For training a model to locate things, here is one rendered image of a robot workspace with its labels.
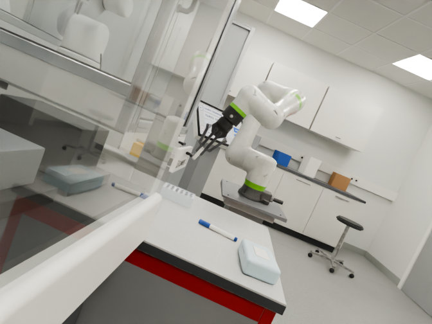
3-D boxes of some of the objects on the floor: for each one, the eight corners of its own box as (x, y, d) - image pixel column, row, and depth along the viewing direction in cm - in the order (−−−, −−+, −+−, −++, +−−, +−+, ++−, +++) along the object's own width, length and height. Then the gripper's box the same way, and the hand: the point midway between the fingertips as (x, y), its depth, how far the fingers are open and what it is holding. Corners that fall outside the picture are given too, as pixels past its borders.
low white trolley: (200, 375, 143) (268, 227, 134) (166, 556, 81) (287, 305, 73) (87, 321, 146) (146, 173, 137) (-28, 456, 84) (65, 204, 76)
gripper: (216, 110, 138) (181, 149, 141) (238, 130, 138) (202, 169, 141) (218, 112, 146) (184, 148, 149) (238, 130, 146) (204, 167, 149)
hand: (198, 153), depth 145 cm, fingers closed, pressing on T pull
